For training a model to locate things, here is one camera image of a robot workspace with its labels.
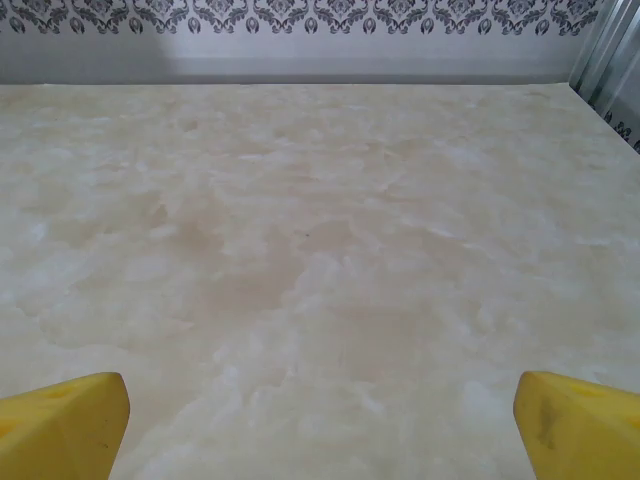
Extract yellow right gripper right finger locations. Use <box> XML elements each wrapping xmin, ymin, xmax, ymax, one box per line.
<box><xmin>513</xmin><ymin>370</ymin><xmax>640</xmax><ymax>480</ymax></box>

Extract aluminium frame post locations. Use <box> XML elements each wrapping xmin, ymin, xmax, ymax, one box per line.
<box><xmin>567</xmin><ymin>0</ymin><xmax>640</xmax><ymax>151</ymax></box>

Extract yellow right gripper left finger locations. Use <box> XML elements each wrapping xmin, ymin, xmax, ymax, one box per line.
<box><xmin>0</xmin><ymin>371</ymin><xmax>131</xmax><ymax>480</ymax></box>

